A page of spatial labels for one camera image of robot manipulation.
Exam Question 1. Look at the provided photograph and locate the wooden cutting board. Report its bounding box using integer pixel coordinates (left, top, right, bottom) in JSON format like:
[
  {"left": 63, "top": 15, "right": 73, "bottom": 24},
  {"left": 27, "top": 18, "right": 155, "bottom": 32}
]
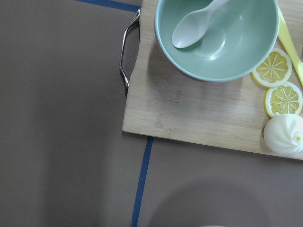
[{"left": 122, "top": 0, "right": 303, "bottom": 161}]

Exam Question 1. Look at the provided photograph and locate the white spoon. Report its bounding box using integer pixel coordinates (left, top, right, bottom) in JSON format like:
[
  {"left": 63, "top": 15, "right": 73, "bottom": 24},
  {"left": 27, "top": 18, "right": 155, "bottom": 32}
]
[{"left": 171, "top": 0, "right": 229, "bottom": 49}]

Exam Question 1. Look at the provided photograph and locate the green bowl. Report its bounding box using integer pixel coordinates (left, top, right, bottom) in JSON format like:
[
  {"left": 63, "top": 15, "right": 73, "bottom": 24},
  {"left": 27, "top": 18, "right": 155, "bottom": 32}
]
[{"left": 154, "top": 0, "right": 279, "bottom": 82}]

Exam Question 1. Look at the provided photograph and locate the lemon slice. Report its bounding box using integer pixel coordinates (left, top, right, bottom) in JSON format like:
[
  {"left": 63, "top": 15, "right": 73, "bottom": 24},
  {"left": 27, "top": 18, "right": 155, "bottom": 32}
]
[
  {"left": 264, "top": 82, "right": 303, "bottom": 118},
  {"left": 251, "top": 47, "right": 292, "bottom": 87}
]

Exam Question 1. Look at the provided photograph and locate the yellow plastic knife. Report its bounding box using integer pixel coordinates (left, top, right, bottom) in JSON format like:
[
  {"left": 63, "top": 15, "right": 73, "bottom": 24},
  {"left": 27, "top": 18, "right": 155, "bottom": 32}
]
[{"left": 278, "top": 8, "right": 303, "bottom": 85}]

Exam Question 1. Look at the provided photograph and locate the metal cutting board handle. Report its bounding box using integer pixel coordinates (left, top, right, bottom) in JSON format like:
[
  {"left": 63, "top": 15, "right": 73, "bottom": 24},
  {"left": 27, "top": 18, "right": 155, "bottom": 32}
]
[{"left": 119, "top": 8, "right": 141, "bottom": 95}]

